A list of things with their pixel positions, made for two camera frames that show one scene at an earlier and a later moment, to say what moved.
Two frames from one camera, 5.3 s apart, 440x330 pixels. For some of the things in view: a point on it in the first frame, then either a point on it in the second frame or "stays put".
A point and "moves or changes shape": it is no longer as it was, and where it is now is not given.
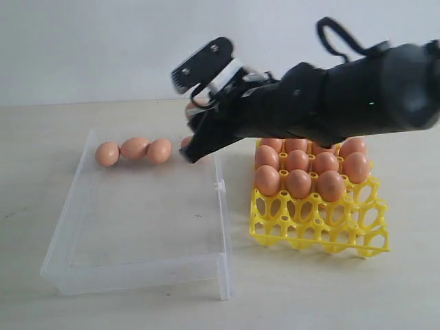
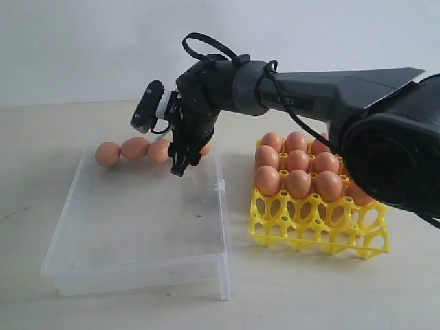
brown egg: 298,183 stays put
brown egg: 267,180 stays put
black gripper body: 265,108 to 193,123
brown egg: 265,155 stays put
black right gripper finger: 202,144 to 180,163
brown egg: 316,149 stays put
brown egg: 296,144 stays put
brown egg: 324,161 stays put
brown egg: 196,104 moves or changes shape
